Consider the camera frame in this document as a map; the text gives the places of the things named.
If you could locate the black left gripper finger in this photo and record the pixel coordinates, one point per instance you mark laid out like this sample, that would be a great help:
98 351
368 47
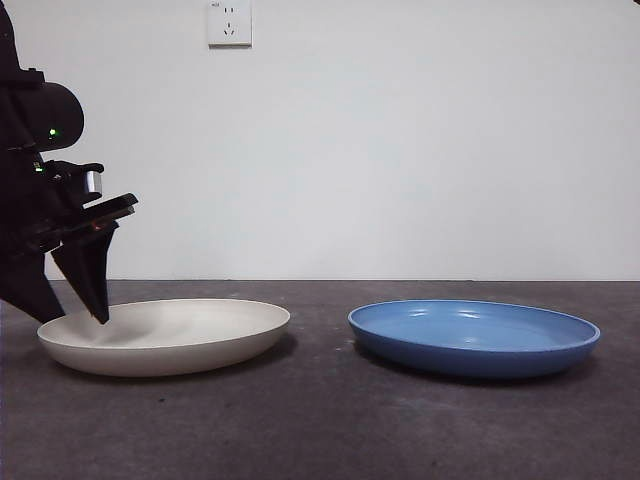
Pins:
85 270
27 285

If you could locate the white round plate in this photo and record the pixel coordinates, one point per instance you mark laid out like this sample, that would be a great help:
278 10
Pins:
190 345

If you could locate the blue round plate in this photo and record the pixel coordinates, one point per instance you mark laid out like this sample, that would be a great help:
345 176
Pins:
475 350

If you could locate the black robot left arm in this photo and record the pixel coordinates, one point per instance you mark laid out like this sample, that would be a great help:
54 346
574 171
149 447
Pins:
50 115

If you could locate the pale grey camera box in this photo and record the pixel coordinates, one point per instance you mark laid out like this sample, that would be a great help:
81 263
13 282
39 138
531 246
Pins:
93 182

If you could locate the white wall socket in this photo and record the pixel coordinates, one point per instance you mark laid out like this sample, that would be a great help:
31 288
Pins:
229 25

